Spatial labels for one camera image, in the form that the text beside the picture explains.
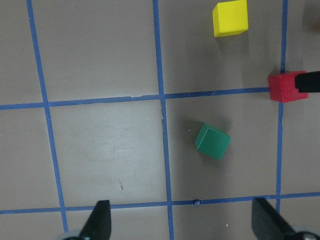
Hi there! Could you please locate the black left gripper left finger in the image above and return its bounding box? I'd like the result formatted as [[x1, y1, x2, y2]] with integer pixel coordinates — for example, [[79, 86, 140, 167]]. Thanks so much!
[[78, 200, 112, 240]]

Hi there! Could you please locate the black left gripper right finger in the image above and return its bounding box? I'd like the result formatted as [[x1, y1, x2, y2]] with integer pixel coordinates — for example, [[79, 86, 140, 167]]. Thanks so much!
[[251, 198, 296, 240]]

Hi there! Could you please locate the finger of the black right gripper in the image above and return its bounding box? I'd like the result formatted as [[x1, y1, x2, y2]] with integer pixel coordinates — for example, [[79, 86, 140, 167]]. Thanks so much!
[[294, 71, 320, 93]]

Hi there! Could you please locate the red wooden block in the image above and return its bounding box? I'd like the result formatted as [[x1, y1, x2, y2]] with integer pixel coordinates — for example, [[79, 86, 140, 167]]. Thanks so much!
[[268, 71, 309, 103]]

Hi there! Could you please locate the green wooden block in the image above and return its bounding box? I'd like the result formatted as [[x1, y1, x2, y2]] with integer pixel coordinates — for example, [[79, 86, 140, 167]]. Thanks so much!
[[194, 123, 232, 160]]

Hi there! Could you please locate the yellow wooden block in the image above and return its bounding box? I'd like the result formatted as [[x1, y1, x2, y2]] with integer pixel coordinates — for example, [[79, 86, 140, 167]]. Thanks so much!
[[212, 0, 249, 38]]

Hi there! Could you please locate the brown paper table cover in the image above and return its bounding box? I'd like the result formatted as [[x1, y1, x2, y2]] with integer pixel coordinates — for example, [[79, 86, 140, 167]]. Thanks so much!
[[0, 0, 320, 240]]

